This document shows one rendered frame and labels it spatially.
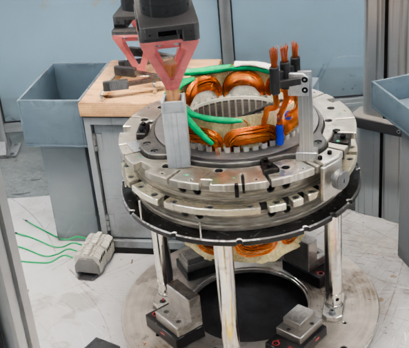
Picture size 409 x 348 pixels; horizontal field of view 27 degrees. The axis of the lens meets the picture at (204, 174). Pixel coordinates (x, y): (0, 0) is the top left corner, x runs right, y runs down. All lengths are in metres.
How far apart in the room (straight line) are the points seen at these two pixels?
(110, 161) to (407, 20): 0.55
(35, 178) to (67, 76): 1.98
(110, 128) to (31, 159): 2.31
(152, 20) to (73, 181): 0.58
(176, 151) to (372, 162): 0.64
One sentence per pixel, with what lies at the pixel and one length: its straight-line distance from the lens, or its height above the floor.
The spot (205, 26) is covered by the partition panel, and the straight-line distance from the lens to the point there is 3.45.
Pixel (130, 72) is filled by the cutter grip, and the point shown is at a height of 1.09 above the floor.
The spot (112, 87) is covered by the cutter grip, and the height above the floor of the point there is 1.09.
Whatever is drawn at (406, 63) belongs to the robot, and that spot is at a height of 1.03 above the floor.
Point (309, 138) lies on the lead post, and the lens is 1.03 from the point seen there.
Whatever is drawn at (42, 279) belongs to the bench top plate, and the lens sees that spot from 1.45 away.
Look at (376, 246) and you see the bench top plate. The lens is 1.45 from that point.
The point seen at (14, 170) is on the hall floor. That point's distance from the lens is 3.59.
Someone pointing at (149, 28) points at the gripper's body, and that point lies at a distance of 0.92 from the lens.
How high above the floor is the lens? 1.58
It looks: 28 degrees down
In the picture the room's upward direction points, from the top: 5 degrees counter-clockwise
